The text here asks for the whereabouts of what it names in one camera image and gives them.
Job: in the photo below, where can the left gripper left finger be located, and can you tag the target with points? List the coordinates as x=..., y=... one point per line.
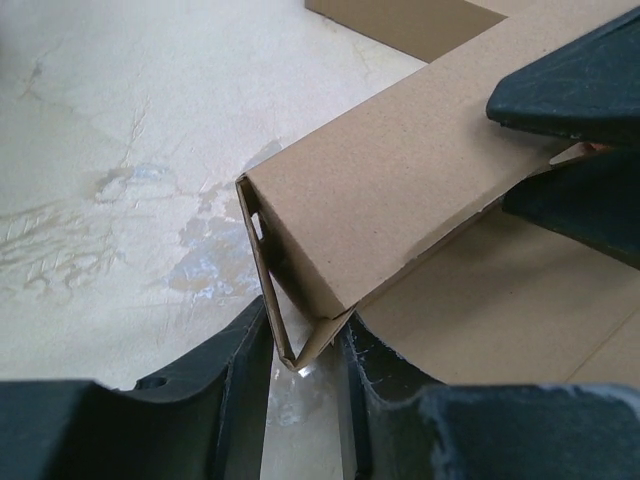
x=203, y=416

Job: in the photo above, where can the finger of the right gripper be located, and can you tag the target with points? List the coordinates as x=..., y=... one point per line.
x=587, y=90
x=593, y=199

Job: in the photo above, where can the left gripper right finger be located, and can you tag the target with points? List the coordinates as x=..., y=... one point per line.
x=397, y=422

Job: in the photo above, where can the brown cardboard box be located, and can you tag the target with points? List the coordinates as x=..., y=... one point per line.
x=389, y=211

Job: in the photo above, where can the closed brown box middle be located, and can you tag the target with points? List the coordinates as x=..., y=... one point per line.
x=423, y=29

